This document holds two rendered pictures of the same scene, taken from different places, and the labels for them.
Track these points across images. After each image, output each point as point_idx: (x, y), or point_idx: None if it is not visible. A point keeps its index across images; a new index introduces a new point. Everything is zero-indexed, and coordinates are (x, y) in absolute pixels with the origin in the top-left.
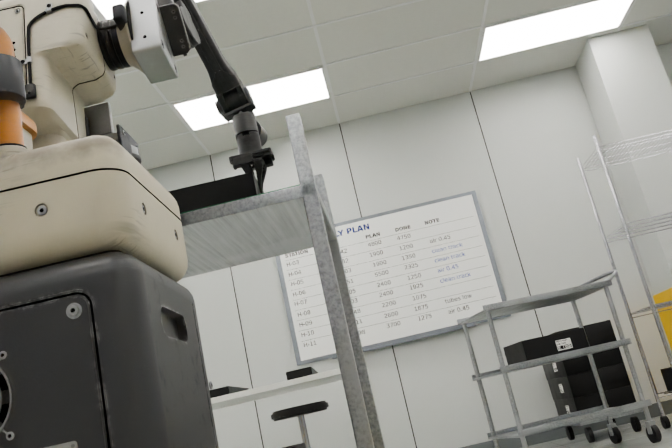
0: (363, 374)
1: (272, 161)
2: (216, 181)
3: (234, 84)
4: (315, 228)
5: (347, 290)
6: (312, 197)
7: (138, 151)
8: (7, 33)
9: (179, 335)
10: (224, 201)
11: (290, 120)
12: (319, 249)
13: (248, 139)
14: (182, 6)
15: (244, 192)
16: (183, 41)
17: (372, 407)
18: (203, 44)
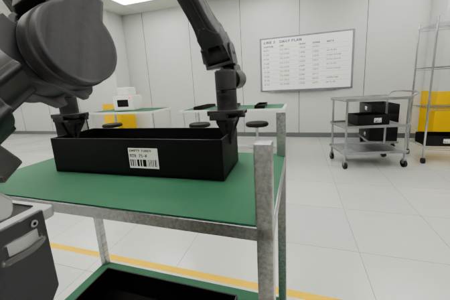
0: (283, 251)
1: (244, 114)
2: (191, 140)
3: (217, 43)
4: (264, 275)
5: (284, 200)
6: (267, 245)
7: (41, 223)
8: None
9: None
10: (195, 159)
11: (258, 152)
12: (263, 294)
13: (225, 98)
14: None
15: (212, 156)
16: (63, 86)
17: (284, 270)
18: None
